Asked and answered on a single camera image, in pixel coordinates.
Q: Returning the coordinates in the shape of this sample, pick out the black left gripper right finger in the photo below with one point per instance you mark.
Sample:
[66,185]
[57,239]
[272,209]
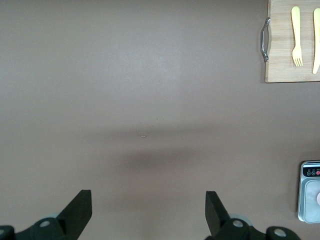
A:
[216,215]

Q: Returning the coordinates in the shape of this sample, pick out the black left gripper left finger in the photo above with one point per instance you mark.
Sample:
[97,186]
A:
[72,215]

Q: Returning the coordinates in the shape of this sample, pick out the silver digital kitchen scale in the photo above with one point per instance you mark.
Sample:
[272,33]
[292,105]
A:
[310,210]

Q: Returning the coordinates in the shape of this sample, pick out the yellow plastic fork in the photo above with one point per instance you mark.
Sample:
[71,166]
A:
[296,37]

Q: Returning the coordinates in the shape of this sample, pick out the yellow plastic knife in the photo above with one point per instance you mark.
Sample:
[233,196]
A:
[317,37]

